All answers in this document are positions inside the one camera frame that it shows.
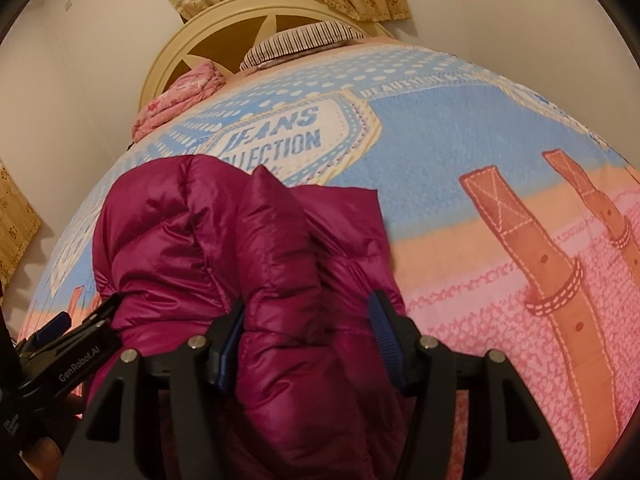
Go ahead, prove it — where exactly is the cream wooden headboard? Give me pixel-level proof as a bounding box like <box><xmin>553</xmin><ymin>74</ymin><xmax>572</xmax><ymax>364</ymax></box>
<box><xmin>138</xmin><ymin>0</ymin><xmax>397</xmax><ymax>111</ymax></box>

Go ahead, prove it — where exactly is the maroon puffer jacket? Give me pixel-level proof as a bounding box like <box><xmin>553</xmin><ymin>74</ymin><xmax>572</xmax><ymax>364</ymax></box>
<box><xmin>85</xmin><ymin>153</ymin><xmax>427</xmax><ymax>480</ymax></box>

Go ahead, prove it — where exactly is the blue and pink printed blanket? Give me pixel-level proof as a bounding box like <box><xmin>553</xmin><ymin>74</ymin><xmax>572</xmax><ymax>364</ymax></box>
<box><xmin>17</xmin><ymin>42</ymin><xmax>640</xmax><ymax>480</ymax></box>

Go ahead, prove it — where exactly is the person's left hand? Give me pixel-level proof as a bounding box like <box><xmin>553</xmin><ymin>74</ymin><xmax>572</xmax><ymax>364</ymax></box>
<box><xmin>22</xmin><ymin>394</ymin><xmax>90</xmax><ymax>480</ymax></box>

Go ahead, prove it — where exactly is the beige patterned side curtain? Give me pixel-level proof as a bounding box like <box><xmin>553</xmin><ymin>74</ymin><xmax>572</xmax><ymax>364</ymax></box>
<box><xmin>0</xmin><ymin>160</ymin><xmax>44</xmax><ymax>289</ymax></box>

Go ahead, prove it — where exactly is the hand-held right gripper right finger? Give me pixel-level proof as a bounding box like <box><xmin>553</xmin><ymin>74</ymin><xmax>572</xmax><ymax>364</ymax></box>
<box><xmin>367</xmin><ymin>290</ymin><xmax>574</xmax><ymax>480</ymax></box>

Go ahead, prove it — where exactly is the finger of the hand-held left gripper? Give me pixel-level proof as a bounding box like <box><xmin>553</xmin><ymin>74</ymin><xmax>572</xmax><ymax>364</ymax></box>
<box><xmin>70</xmin><ymin>292</ymin><xmax>124</xmax><ymax>335</ymax></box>
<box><xmin>36</xmin><ymin>311</ymin><xmax>72</xmax><ymax>343</ymax></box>

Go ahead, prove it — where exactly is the grey striped pillow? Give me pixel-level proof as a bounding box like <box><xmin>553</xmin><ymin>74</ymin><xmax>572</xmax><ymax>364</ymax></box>
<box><xmin>238</xmin><ymin>20</ymin><xmax>369</xmax><ymax>71</ymax></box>

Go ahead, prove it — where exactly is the folded pink floral blanket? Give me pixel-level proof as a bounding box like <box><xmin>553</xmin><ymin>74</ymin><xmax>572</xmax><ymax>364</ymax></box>
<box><xmin>131</xmin><ymin>59</ymin><xmax>227</xmax><ymax>142</ymax></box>

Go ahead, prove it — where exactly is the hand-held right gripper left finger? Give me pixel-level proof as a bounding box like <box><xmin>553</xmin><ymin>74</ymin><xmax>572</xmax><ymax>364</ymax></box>
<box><xmin>63</xmin><ymin>299</ymin><xmax>247</xmax><ymax>480</ymax></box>

